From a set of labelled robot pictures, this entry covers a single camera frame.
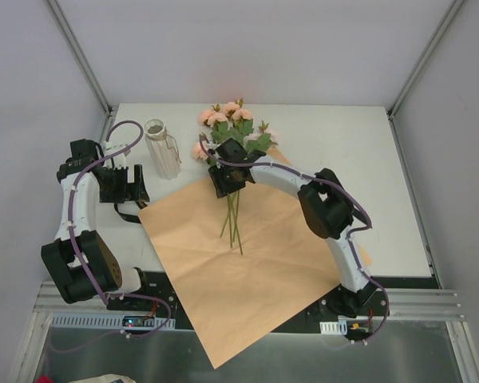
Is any green and orange wrapping paper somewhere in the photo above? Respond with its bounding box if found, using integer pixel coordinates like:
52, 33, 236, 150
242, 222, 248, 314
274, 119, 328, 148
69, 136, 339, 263
137, 149, 373, 369

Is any black ribbon with gold text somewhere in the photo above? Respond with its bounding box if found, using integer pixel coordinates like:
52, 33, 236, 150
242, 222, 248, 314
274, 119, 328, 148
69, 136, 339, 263
113, 201, 148, 224

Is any aluminium frame rail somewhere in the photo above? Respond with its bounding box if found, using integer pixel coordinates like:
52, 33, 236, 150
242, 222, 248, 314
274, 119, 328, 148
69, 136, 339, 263
34, 282, 466, 322

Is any aluminium corner post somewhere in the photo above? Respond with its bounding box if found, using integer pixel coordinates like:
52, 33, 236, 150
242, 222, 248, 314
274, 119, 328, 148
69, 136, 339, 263
387, 0, 468, 121
43, 0, 117, 119

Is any right white cable duct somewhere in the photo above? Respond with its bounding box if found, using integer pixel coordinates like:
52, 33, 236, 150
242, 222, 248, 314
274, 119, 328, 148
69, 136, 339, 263
320, 317, 374, 335

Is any beige cloth at bottom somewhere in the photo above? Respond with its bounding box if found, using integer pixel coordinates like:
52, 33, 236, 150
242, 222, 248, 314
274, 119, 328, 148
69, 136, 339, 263
70, 373, 136, 383

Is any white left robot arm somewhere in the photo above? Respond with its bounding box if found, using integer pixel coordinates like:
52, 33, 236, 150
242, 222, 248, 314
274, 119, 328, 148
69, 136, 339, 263
41, 139, 153, 310

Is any pink artificial flower bunch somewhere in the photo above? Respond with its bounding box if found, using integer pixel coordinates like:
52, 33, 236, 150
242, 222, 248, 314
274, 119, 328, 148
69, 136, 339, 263
198, 97, 281, 256

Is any left aluminium corner post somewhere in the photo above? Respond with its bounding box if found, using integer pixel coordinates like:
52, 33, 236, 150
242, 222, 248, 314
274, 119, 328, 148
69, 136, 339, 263
43, 0, 117, 119

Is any white cable duct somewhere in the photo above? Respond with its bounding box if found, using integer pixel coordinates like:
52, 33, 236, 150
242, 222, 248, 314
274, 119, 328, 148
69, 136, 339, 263
320, 317, 374, 335
51, 314, 175, 331

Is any red object at bottom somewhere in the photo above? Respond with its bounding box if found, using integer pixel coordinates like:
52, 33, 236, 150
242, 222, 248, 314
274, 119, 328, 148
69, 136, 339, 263
34, 374, 55, 383

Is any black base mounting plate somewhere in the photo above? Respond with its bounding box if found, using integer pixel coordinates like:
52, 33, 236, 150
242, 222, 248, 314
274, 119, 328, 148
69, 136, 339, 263
107, 271, 388, 334

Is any right aluminium corner post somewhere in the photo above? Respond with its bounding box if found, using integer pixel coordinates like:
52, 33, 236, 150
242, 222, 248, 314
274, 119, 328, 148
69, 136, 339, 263
387, 0, 468, 121

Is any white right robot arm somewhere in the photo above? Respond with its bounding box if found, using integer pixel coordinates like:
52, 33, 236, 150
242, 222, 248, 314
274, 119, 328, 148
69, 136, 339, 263
200, 137, 376, 318

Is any left white cable duct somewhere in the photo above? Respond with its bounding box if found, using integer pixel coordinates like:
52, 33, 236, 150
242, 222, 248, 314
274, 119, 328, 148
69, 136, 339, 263
51, 314, 175, 331

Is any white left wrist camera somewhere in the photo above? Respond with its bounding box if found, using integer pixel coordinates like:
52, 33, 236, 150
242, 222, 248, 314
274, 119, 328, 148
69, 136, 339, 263
102, 141, 129, 168

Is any white ribbed ceramic vase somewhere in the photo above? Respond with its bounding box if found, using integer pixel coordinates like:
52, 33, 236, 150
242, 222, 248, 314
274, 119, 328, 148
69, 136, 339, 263
144, 119, 181, 180

